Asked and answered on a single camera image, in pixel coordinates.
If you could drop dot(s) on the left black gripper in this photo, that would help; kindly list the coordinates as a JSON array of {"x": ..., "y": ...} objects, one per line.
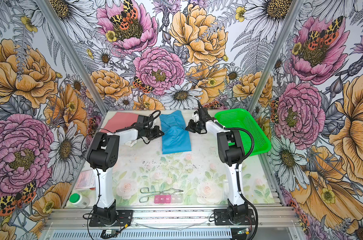
[{"x": 157, "y": 131}]

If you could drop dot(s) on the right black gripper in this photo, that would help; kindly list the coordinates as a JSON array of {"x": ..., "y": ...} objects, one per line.
[{"x": 190, "y": 127}]

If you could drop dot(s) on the blue t-shirt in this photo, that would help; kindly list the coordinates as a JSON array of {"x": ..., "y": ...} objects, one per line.
[{"x": 176, "y": 138}]

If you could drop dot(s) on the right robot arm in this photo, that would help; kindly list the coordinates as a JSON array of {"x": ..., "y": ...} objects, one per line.
[{"x": 231, "y": 152}]

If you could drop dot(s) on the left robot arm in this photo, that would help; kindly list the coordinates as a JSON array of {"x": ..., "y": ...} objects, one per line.
[{"x": 102, "y": 156}]

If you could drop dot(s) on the folded pink t-shirt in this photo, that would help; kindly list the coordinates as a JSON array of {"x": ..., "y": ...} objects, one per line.
[{"x": 117, "y": 120}]

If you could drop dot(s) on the metal tongs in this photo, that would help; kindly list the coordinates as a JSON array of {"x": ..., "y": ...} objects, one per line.
[{"x": 147, "y": 193}]

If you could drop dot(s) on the pink pill organizer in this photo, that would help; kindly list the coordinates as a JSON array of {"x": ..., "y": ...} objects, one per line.
[{"x": 168, "y": 199}]

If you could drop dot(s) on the red white small box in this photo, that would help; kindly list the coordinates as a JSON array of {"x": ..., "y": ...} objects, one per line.
[{"x": 86, "y": 180}]

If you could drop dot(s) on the green lid white jar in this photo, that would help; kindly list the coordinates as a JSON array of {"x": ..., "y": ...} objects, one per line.
[{"x": 79, "y": 200}]

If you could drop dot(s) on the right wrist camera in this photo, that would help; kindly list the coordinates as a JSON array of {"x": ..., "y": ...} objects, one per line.
[{"x": 196, "y": 117}]

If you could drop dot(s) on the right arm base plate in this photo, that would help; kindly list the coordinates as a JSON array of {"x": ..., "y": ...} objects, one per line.
[{"x": 222, "y": 217}]

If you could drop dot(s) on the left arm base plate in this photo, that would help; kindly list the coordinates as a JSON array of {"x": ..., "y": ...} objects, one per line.
[{"x": 111, "y": 218}]

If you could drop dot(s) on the aluminium front rail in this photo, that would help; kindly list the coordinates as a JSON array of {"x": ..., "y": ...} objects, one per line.
[{"x": 269, "y": 216}]

